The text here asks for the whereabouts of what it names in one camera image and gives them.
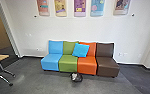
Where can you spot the grey plastic trash bag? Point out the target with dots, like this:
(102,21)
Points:
(76,77)

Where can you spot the turquoise cushion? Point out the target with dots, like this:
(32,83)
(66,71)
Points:
(80,50)

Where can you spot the green sofa chair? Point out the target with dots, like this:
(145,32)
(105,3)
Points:
(67,63)

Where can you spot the orange sofa chair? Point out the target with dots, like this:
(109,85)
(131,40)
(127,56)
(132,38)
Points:
(87,65)

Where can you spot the blue sofa chair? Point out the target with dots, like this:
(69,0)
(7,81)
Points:
(51,62)

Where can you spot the brown sofa chair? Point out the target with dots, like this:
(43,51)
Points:
(106,67)

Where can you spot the white wall socket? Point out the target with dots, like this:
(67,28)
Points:
(39,49)
(123,54)

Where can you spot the purple wall poster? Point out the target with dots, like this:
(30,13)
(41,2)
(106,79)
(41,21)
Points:
(80,7)

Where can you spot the yellow wall poster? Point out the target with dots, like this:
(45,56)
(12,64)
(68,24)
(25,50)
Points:
(60,7)

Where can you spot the light blue wall poster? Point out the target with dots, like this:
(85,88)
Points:
(97,7)

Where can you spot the white wall switch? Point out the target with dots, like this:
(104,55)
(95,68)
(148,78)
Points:
(28,34)

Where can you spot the small black wall fixture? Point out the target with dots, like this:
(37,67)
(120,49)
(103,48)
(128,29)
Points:
(133,14)
(35,15)

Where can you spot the orange wall poster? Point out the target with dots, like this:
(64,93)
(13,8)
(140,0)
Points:
(43,7)

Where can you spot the pink wall poster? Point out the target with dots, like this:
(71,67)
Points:
(121,6)

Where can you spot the door frame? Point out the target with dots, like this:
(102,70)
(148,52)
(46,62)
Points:
(9,30)

